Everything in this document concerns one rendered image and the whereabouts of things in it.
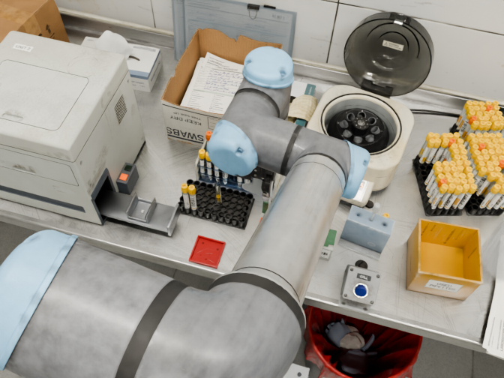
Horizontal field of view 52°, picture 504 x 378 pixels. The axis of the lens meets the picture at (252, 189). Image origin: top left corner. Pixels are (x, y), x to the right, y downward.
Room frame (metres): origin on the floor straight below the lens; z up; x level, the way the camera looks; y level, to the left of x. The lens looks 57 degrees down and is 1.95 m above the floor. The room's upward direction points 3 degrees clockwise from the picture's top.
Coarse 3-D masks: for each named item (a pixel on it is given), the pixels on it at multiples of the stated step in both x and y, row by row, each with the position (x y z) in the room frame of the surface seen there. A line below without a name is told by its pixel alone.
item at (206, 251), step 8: (200, 240) 0.56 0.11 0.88; (208, 240) 0.56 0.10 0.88; (216, 240) 0.56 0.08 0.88; (200, 248) 0.54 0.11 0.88; (208, 248) 0.54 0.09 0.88; (216, 248) 0.54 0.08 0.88; (192, 256) 0.52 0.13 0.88; (200, 256) 0.52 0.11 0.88; (208, 256) 0.52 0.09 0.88; (216, 256) 0.52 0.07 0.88; (200, 264) 0.50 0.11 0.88; (208, 264) 0.50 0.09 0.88; (216, 264) 0.50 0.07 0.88
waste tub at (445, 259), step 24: (408, 240) 0.58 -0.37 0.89; (432, 240) 0.58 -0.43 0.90; (456, 240) 0.57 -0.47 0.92; (480, 240) 0.54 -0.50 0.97; (408, 264) 0.51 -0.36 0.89; (432, 264) 0.52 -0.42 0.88; (456, 264) 0.52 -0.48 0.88; (480, 264) 0.48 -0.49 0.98; (408, 288) 0.46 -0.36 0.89; (432, 288) 0.45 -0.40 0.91; (456, 288) 0.44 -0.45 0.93
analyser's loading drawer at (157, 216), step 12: (108, 192) 0.66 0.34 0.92; (96, 204) 0.62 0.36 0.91; (108, 204) 0.62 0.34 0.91; (120, 204) 0.62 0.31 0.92; (132, 204) 0.61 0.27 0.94; (144, 204) 0.63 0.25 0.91; (156, 204) 0.63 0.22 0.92; (108, 216) 0.59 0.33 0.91; (120, 216) 0.59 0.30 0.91; (132, 216) 0.59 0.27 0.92; (144, 216) 0.60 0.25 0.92; (156, 216) 0.60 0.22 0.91; (168, 216) 0.60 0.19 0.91; (156, 228) 0.57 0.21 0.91; (168, 228) 0.56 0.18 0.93
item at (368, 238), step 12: (348, 216) 0.58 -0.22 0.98; (360, 216) 0.59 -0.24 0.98; (348, 228) 0.57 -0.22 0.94; (360, 228) 0.57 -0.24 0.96; (372, 228) 0.56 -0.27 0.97; (384, 228) 0.56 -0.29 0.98; (348, 240) 0.57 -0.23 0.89; (360, 240) 0.56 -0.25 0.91; (372, 240) 0.55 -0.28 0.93; (384, 240) 0.54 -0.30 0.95; (360, 252) 0.54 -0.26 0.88; (372, 252) 0.54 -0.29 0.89
